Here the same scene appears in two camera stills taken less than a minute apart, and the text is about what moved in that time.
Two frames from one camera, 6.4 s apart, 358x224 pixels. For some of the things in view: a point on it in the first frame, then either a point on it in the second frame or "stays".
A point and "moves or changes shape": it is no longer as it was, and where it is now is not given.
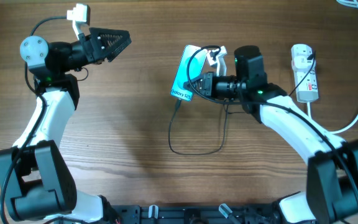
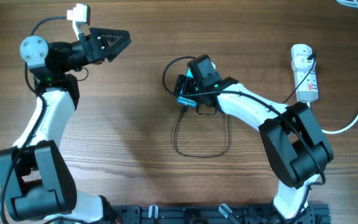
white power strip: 301,60 stays
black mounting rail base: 193,214 stays
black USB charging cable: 224,118 to 311,57
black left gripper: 96,47 stays
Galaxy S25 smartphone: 190,67 moves or changes shape
